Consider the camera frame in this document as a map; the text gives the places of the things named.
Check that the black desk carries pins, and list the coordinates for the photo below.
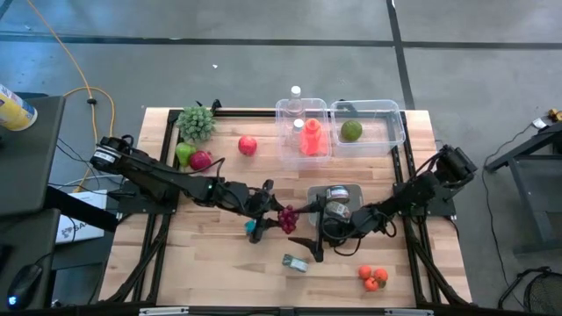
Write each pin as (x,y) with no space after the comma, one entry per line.
(30,153)

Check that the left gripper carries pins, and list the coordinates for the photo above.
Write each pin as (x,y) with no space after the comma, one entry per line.
(246,202)

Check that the coral plastic sports bottle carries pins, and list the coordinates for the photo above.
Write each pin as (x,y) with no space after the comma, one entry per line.
(312,142)

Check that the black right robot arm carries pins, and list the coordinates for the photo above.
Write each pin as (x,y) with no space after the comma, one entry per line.
(421,188)

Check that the green round fruit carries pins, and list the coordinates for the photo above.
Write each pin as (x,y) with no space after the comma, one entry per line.
(351,131)

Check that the black computer mouse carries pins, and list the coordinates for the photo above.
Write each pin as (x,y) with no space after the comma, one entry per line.
(24,285)

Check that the grey tray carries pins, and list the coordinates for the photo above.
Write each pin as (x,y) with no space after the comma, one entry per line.
(356,193)

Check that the black table frame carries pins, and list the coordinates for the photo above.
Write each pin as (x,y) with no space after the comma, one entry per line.
(241,113)

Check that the green pear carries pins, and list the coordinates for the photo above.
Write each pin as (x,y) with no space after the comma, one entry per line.
(184,153)

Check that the red grape bunch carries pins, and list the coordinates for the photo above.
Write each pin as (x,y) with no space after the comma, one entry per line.
(287,221)

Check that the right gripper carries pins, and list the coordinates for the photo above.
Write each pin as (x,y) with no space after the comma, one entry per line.
(347,226)

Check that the clear plastic water bottle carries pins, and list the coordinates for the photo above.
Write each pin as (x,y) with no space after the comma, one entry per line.
(297,131)
(295,100)

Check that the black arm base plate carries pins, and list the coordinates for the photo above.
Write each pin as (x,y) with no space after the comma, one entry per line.
(439,206)
(131,204)

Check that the labelled tin can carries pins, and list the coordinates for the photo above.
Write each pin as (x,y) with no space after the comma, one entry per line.
(336,210)
(337,194)

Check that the large tin can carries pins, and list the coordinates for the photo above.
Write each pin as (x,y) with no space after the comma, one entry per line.
(295,263)

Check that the white cardboard box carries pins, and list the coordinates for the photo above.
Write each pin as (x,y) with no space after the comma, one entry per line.
(83,228)

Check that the green broccoli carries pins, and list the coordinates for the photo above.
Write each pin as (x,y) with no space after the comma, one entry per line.
(196,124)

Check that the black metal stand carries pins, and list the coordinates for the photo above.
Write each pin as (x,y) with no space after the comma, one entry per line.
(527,175)

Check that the yellow canister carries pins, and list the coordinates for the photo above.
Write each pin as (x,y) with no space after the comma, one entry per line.
(15,112)

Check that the clear plastic bin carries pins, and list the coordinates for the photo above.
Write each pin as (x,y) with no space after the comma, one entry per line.
(283,153)
(382,131)

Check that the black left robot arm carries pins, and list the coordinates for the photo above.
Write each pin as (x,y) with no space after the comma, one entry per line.
(153,175)

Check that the yellowfin tuna can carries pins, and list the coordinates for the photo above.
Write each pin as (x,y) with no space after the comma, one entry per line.
(250,226)

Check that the dark red apple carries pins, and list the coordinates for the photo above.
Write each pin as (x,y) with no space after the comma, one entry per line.
(200,160)

